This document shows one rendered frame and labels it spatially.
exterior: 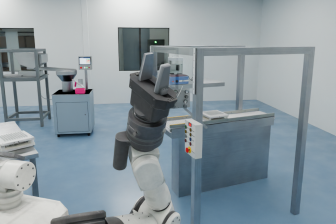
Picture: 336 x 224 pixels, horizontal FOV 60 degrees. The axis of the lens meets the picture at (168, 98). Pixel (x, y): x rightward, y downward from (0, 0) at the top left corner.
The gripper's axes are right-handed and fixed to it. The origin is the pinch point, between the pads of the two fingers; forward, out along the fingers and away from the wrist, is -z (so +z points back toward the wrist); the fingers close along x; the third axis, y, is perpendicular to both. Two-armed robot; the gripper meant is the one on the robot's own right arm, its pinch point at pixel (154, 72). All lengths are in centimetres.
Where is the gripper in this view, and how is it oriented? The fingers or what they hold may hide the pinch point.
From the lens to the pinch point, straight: 59.7
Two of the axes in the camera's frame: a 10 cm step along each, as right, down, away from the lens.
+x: -6.5, -5.0, 5.7
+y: 7.4, -2.5, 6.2
